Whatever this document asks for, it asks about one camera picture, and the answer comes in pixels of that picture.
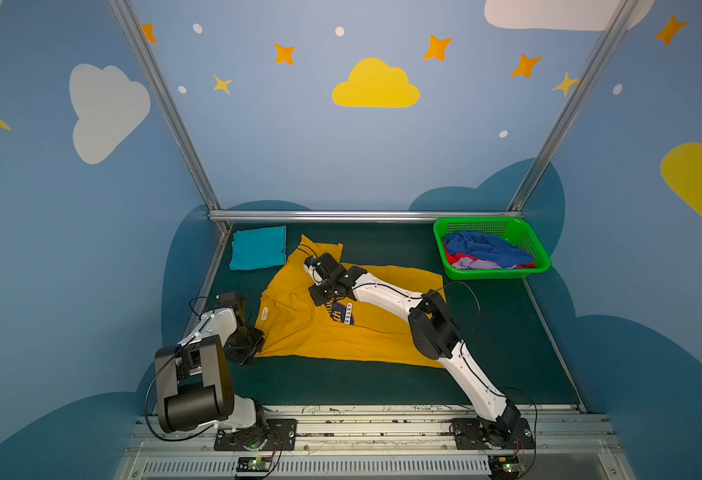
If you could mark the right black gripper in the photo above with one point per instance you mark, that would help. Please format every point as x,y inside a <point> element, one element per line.
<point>329,288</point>

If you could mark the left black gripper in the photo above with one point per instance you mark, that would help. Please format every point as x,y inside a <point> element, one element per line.
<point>246,345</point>

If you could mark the yellow printed t-shirt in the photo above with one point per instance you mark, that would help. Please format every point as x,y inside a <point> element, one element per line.
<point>350,331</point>

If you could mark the green plastic laundry basket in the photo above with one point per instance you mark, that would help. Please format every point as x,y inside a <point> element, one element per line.
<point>513,230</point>

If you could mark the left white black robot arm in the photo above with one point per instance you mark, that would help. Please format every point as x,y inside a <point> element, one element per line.
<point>193,384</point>

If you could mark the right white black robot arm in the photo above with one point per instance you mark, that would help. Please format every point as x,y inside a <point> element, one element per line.
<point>436,336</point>

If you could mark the folded teal t-shirt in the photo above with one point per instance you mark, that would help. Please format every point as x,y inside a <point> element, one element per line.
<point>256,249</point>

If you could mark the red t-shirt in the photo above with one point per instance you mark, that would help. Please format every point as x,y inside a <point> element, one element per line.
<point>508,259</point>

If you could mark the left green circuit board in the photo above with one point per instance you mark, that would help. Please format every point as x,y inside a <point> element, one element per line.
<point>253,467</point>

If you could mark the green circuit board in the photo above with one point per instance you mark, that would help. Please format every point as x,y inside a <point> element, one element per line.
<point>504,468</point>
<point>253,467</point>

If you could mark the lavender t-shirt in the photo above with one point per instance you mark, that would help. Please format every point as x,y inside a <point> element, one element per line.
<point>469,263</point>

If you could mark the blue t-shirt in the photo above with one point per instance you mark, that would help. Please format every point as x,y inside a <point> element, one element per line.
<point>466,241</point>

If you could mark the right green circuit board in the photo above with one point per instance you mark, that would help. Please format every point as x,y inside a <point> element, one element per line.
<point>504,468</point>

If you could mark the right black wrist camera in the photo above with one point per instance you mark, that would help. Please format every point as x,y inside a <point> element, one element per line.
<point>324,268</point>

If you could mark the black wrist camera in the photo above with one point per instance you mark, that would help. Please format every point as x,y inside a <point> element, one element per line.
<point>324,268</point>
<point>231,300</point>

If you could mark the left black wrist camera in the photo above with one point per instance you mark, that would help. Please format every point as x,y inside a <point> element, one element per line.
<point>231,300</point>

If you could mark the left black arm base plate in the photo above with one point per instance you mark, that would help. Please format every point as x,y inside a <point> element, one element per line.
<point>275,435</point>

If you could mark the horizontal aluminium frame bar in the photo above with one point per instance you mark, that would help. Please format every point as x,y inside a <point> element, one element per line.
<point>309,216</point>

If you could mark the left side table rail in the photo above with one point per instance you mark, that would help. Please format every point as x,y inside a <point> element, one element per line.
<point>193,259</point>

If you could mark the table rail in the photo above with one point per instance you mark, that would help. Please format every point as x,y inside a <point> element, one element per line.
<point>193,259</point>
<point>580,404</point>

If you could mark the aluminium mounting rail base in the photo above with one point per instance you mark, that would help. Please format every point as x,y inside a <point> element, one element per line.
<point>390,442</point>

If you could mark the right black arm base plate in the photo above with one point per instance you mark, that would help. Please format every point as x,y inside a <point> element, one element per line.
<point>480,434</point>

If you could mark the right side table rail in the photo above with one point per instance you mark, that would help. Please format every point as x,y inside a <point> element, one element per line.
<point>580,404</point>

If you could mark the left aluminium frame post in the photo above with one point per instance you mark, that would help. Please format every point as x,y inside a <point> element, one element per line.
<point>128,21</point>

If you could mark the aluminium frame post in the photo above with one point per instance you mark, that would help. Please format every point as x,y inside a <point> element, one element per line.
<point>128,21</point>
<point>604,49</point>

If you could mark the right aluminium frame post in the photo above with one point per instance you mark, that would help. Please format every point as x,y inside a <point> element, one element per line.
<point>604,49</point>

